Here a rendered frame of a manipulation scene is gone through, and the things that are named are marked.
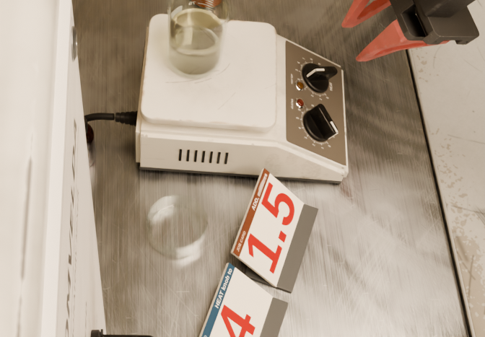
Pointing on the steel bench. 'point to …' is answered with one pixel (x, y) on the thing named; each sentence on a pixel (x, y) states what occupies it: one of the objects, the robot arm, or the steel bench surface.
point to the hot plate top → (214, 81)
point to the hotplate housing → (232, 143)
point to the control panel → (294, 120)
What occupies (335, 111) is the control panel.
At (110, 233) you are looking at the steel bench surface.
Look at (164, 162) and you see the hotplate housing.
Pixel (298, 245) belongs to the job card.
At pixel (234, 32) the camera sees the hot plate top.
